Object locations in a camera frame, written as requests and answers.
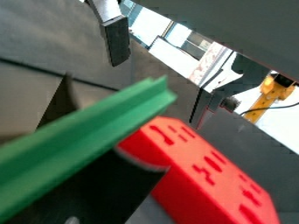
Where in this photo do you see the green star-profile bar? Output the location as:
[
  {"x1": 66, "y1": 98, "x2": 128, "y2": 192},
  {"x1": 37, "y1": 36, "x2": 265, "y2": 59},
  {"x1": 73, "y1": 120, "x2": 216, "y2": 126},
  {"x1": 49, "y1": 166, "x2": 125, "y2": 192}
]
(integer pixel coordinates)
[{"x1": 0, "y1": 74, "x2": 179, "y2": 223}]

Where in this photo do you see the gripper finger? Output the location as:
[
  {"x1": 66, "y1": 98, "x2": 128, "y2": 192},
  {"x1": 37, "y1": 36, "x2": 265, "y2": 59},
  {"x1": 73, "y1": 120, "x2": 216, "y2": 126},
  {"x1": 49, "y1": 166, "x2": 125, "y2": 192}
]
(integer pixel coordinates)
[{"x1": 86, "y1": 0, "x2": 131, "y2": 67}]

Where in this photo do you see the red shape-sorter foam block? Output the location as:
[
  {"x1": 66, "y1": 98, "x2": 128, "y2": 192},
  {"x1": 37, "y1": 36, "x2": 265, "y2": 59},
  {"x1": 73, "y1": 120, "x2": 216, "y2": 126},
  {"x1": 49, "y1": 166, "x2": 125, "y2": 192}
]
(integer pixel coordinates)
[{"x1": 119, "y1": 116, "x2": 280, "y2": 224}]

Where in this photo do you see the black cable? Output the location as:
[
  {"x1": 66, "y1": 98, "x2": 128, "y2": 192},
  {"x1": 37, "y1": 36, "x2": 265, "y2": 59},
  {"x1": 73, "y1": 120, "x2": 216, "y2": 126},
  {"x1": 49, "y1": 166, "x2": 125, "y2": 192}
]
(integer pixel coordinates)
[{"x1": 237, "y1": 101, "x2": 299, "y2": 117}]

